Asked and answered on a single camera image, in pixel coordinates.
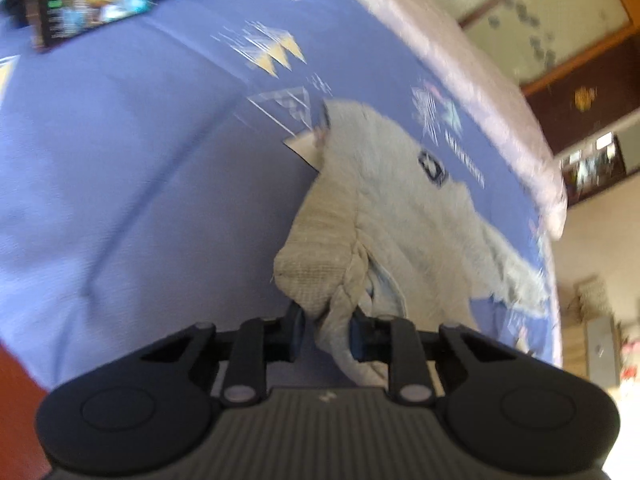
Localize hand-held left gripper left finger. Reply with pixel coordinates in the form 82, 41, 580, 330
140, 305, 307, 407

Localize smartphone with lit screen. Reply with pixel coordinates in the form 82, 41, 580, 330
27, 0, 159, 54

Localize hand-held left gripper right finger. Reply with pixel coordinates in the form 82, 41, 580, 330
349, 310, 506, 407

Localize blue printed bedsheet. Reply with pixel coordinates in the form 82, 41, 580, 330
0, 0, 565, 391

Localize grey cabinet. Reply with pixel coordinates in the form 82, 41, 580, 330
586, 317, 622, 387

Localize wooden wardrobe with glass doors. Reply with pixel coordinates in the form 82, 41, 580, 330
400, 0, 640, 92

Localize pale lilac patterned quilt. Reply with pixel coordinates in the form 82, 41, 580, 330
305, 0, 569, 239

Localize dark brown wooden door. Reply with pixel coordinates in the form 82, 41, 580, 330
521, 50, 640, 162

